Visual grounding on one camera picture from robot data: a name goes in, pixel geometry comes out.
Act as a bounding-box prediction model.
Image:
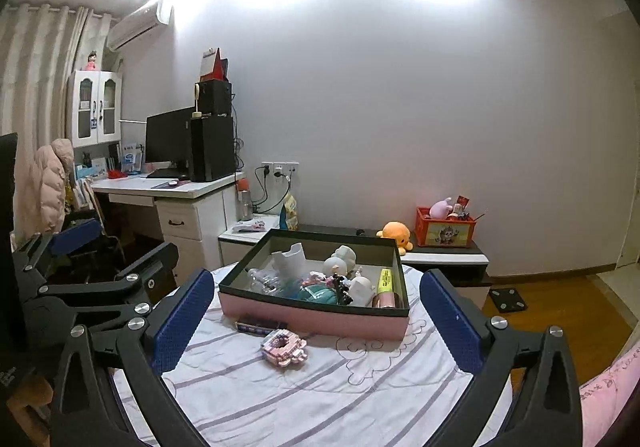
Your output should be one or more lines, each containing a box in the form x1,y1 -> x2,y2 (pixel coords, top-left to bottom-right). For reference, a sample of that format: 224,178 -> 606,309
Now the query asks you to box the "white glass-door cabinet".
67,70 -> 124,148

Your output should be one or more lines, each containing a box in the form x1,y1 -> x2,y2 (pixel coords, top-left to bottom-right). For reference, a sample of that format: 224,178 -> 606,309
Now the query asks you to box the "yellow and blue snack bag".
280,194 -> 300,232

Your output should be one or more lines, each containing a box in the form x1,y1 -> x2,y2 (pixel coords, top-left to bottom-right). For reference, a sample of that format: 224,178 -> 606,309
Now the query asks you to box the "white nightstand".
217,213 -> 284,271

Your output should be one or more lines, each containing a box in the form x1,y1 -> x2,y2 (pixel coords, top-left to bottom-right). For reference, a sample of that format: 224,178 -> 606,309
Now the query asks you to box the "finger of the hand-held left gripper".
12,218 -> 104,297
25,242 -> 180,334

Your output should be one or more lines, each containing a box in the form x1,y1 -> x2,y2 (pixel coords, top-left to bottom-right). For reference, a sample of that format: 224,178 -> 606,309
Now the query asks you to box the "white bear figurine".
324,245 -> 357,278

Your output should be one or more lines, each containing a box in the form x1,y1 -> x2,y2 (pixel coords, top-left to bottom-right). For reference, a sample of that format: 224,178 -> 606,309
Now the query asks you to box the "black power cable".
250,167 -> 271,214

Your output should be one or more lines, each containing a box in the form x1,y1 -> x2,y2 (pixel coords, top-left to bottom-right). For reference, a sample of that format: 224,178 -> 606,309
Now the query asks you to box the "white desk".
91,171 -> 246,274

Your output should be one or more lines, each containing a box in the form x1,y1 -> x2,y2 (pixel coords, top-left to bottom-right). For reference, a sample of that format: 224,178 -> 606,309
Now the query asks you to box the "white wall socket strip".
261,161 -> 300,176

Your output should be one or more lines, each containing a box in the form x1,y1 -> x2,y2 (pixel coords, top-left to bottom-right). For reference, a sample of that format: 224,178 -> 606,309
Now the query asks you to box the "orange plush toy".
376,221 -> 414,256

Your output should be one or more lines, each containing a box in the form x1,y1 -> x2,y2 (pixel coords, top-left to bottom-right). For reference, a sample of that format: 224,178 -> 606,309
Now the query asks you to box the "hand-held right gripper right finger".
420,269 -> 583,447

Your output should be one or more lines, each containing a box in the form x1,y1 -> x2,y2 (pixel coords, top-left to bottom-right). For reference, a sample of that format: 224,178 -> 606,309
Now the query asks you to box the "red and white folder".
200,47 -> 230,83

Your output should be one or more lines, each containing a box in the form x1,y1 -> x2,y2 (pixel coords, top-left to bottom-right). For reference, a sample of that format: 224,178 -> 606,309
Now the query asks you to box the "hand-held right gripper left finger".
50,268 -> 216,447

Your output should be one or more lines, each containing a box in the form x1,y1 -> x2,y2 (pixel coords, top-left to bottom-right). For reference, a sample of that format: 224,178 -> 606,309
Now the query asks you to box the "teal lidded clear jar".
297,283 -> 341,311

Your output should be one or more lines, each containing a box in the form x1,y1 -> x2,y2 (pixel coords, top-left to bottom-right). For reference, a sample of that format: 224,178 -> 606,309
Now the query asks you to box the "pink block toy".
260,329 -> 309,367

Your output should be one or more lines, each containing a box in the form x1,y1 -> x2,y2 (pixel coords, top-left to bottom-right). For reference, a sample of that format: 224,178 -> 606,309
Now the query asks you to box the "pink box with black rim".
217,228 -> 411,342

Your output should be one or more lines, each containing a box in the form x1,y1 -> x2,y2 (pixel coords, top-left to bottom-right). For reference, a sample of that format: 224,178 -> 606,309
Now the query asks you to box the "white air conditioner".
106,0 -> 173,52

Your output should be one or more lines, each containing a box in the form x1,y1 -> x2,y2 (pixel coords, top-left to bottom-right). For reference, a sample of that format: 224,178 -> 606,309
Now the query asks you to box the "red-capped water bottle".
236,178 -> 254,222

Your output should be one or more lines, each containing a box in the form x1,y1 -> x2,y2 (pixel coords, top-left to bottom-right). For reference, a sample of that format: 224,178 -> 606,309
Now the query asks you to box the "black computer monitor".
145,107 -> 196,173

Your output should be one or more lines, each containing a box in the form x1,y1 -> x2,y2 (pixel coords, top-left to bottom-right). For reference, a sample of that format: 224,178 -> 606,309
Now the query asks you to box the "black computer tower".
189,115 -> 237,183

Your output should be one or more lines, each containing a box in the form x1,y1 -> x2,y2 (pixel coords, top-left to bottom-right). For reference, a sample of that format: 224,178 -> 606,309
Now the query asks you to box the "pink down jacket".
14,138 -> 76,236

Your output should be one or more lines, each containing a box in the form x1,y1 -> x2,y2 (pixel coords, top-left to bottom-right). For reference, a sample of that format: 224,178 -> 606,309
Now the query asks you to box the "black desk chair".
62,177 -> 129,274

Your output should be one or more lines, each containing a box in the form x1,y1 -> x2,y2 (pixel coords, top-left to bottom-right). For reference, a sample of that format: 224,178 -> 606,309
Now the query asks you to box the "red printed crate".
416,206 -> 477,248

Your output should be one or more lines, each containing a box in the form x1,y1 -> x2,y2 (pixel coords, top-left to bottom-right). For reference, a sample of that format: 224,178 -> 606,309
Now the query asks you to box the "pink embroidered quilt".
577,342 -> 640,447

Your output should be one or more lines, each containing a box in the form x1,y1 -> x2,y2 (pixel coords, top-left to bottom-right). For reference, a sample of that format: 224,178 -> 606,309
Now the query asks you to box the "black speaker box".
195,80 -> 233,117

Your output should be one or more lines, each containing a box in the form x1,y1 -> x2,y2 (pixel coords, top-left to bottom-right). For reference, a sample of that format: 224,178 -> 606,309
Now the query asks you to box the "black bathroom scale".
489,288 -> 529,314

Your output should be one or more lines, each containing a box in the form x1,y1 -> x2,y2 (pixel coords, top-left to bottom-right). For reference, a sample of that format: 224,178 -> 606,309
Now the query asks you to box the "blue and white box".
121,142 -> 145,174

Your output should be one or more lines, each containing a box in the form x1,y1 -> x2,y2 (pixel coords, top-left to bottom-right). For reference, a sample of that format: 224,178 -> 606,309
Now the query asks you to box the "white striped quilt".
112,262 -> 514,447

